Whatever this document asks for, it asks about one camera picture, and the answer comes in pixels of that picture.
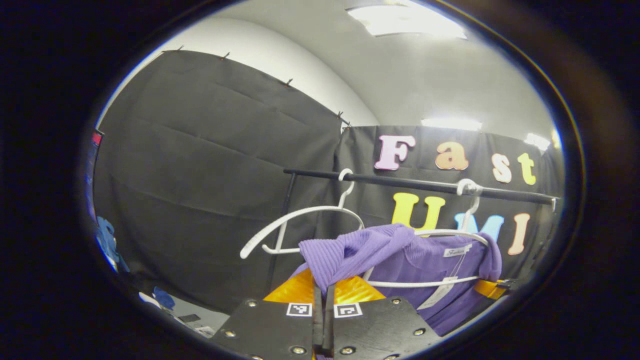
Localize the purple knit cardigan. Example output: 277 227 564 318
292 223 503 337

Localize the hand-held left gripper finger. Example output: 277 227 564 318
324 275 442 360
210 268 324 360

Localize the small blue cloth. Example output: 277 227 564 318
152 286 176 311

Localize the black clothes rack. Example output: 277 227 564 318
267 168 559 293

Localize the white plastic hanger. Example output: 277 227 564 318
239 168 366 260

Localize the large ceiling light panel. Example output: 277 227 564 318
347 4 469 40

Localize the black backdrop cloth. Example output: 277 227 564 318
92 50 562 313

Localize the white hanger with wide shoulders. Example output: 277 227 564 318
362 178 491 289

